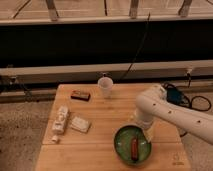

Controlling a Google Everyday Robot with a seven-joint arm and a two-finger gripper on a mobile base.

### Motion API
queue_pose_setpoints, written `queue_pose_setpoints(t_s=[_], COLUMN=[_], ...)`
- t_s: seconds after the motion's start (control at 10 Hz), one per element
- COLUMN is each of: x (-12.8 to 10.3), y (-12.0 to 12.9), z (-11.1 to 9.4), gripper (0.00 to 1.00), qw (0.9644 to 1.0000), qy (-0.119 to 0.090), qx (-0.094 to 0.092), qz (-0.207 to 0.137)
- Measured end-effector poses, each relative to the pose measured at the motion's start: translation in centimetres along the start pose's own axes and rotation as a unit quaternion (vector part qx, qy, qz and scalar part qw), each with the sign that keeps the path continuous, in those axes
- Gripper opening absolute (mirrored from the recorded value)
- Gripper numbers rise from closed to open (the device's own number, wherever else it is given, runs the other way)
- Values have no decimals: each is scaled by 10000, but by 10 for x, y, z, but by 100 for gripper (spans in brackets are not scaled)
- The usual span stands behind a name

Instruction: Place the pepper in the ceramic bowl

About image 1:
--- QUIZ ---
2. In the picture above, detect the red pepper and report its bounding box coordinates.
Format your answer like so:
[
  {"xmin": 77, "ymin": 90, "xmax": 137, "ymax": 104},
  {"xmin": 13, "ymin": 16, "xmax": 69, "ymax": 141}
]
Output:
[{"xmin": 131, "ymin": 138, "xmax": 138, "ymax": 161}]

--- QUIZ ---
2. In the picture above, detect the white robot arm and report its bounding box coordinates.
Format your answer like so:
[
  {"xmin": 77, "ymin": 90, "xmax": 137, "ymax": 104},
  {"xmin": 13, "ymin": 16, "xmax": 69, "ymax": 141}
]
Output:
[{"xmin": 134, "ymin": 84, "xmax": 213, "ymax": 145}]

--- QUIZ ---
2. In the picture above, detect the green ceramic bowl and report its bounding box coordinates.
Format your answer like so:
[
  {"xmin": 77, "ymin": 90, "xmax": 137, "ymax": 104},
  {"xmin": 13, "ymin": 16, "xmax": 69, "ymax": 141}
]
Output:
[{"xmin": 114, "ymin": 125, "xmax": 152, "ymax": 166}]

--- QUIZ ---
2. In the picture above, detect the white square packet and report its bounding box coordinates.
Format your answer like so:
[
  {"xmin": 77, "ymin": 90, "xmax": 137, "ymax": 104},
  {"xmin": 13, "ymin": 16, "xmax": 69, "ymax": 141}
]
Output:
[{"xmin": 70, "ymin": 116, "xmax": 91, "ymax": 133}]

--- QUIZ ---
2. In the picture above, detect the translucent plastic cup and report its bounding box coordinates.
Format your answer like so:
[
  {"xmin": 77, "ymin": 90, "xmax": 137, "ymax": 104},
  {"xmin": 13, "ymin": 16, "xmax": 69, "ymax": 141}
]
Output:
[{"xmin": 98, "ymin": 77, "xmax": 113, "ymax": 98}]

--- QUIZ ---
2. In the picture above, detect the dark brown rectangular block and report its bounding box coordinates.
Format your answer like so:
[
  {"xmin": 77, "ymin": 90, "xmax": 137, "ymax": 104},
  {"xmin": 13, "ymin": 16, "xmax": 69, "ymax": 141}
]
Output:
[{"xmin": 71, "ymin": 90, "xmax": 90, "ymax": 101}]

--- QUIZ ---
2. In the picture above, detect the small white cap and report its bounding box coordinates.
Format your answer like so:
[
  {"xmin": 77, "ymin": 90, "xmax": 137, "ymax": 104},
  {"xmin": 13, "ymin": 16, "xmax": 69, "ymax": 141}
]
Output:
[{"xmin": 51, "ymin": 135, "xmax": 59, "ymax": 143}]

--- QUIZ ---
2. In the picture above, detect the black cable loop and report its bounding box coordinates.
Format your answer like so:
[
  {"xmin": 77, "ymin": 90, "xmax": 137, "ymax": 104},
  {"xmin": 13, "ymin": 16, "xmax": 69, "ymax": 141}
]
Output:
[{"xmin": 182, "ymin": 94, "xmax": 213, "ymax": 113}]

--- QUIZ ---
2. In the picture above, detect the black hanging cable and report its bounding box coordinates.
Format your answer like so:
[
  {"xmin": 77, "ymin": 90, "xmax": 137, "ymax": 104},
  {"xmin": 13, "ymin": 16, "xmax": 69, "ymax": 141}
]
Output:
[{"xmin": 117, "ymin": 12, "xmax": 152, "ymax": 83}]

